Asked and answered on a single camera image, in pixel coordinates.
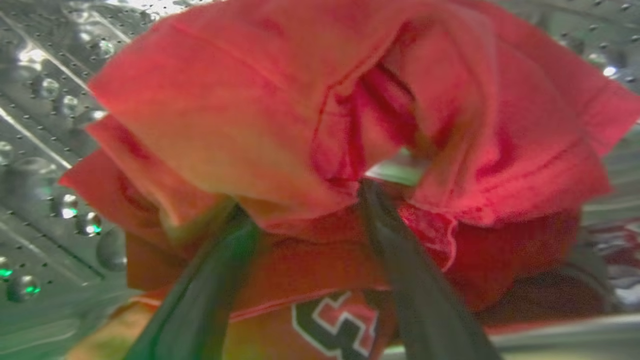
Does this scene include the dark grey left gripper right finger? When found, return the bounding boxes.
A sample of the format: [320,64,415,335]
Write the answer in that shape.
[357,179,502,360]

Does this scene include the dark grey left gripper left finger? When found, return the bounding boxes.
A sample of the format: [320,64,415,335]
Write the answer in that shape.
[124,210,262,360]

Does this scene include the red jersey with printed number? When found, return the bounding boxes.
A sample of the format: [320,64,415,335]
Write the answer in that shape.
[59,0,640,360]

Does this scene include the steel washing machine drum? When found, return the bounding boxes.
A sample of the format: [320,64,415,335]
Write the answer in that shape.
[0,0,640,360]

